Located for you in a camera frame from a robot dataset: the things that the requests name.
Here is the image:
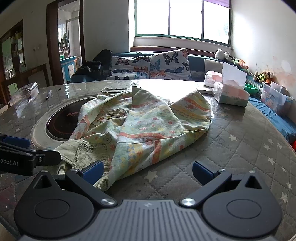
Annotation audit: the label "grey pillow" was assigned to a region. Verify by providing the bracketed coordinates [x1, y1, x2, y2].
[204, 59, 224, 73]

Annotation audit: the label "green floral patterned shirt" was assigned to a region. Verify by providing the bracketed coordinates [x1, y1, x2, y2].
[54, 83, 212, 192]

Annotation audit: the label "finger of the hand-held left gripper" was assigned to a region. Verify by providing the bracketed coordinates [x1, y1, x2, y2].
[33, 149, 62, 166]
[0, 133, 36, 156]

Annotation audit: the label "white framed board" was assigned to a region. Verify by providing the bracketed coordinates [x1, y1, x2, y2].
[27, 67, 50, 88]

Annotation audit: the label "orange pink plush toy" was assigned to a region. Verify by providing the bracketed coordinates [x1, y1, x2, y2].
[235, 59, 250, 70]

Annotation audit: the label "green bowl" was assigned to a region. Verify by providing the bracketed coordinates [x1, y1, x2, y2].
[244, 83, 260, 94]

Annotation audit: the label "purple roller blind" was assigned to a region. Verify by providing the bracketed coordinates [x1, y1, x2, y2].
[203, 0, 232, 9]

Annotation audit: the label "green framed window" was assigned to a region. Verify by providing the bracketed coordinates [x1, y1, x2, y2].
[134, 0, 232, 45]

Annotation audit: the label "pink white tissue pack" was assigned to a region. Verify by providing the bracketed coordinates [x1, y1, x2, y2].
[204, 70, 223, 88]

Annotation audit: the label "blue cabinet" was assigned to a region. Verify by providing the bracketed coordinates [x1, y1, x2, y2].
[60, 56, 77, 83]

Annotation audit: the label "long butterfly print pillow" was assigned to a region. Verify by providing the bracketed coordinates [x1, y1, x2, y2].
[108, 56, 152, 80]

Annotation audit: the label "panda plush toy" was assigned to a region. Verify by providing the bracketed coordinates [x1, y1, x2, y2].
[215, 49, 234, 62]

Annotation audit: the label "black bag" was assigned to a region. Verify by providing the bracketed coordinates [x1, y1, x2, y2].
[71, 49, 113, 82]

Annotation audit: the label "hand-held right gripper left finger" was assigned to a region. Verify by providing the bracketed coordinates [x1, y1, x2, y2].
[35, 160, 117, 208]

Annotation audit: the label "square butterfly print pillow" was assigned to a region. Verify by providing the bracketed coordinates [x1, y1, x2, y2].
[149, 49, 191, 80]

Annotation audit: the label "tissue pack with white tissue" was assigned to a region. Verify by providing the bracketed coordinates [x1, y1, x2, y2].
[212, 61, 250, 107]

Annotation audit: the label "brown door frame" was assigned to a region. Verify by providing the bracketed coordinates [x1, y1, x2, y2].
[46, 0, 86, 86]

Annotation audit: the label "clear plastic box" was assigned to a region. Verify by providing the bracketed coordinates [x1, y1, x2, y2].
[10, 82, 40, 111]

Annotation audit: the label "round black induction cooktop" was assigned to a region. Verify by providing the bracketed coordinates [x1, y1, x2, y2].
[30, 96, 102, 149]

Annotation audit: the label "dark wooden cabinet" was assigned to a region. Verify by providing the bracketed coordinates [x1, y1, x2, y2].
[0, 19, 26, 108]

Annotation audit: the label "clear storage box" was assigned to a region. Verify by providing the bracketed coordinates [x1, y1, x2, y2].
[260, 82, 294, 116]

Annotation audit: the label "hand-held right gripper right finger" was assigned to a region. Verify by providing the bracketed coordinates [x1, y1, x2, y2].
[180, 161, 266, 207]

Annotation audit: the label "brown monkey plush toys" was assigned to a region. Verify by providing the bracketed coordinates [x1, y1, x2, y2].
[253, 70, 275, 85]

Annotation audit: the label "blue corner sofa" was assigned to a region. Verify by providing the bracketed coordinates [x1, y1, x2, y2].
[69, 51, 296, 145]

